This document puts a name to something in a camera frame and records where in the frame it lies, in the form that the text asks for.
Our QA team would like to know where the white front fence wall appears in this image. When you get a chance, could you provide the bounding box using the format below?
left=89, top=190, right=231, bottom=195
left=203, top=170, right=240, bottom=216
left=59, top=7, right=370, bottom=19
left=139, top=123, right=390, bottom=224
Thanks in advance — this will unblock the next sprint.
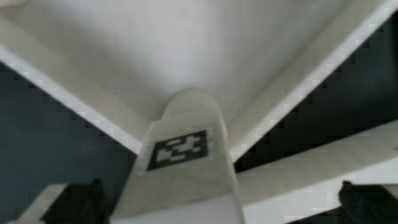
left=239, top=121, right=398, bottom=224

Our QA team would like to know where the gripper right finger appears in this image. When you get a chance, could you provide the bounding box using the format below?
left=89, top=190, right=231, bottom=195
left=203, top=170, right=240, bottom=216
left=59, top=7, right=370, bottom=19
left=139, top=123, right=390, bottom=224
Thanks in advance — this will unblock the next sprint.
left=338, top=181, right=398, bottom=224

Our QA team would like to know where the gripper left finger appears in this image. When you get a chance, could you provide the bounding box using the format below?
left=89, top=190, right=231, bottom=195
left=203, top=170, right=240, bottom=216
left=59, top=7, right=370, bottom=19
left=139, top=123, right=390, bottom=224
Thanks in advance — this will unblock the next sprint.
left=15, top=179, right=111, bottom=224

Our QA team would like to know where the white table leg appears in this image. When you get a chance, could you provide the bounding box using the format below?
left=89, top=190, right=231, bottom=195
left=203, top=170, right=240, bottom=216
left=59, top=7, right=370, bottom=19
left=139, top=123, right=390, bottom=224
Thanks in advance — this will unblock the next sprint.
left=111, top=89, right=246, bottom=224

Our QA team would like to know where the white square table top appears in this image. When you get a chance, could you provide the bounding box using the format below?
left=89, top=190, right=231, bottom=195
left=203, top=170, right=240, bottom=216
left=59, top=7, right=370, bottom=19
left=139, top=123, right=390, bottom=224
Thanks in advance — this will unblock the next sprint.
left=0, top=0, right=398, bottom=156

